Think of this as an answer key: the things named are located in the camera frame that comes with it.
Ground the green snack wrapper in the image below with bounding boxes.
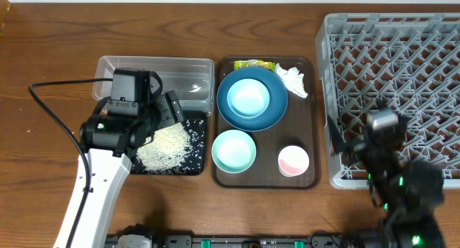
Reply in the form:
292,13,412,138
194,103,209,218
234,59,276,72

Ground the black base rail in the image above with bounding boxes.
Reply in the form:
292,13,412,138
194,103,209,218
103,224,360,248

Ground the brown serving tray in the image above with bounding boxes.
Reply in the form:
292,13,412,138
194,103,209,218
211,57,321,190

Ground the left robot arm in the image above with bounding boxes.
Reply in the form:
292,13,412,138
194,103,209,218
54,68,184,247

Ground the black rectangular tray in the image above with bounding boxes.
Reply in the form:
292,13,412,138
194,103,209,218
131,111,207,175

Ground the white tissue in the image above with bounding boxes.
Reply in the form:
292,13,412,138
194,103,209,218
275,63,308,98

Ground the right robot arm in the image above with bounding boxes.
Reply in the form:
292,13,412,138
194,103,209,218
327,110,445,247

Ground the mint green bowl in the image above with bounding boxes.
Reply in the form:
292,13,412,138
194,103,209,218
211,129,257,174

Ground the pink and white cup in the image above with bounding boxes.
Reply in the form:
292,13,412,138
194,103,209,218
277,145,310,177

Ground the grey dishwasher rack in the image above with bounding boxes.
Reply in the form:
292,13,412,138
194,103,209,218
315,13,459,189

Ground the dark blue plate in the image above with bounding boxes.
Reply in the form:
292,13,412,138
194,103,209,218
216,67,288,132

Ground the clear plastic bin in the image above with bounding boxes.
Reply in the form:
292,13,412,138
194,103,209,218
96,55,215,116

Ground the light blue bowl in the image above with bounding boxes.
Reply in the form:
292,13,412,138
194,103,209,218
226,78,270,119

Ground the pile of rice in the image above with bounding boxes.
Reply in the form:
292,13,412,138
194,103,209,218
137,124,193,173

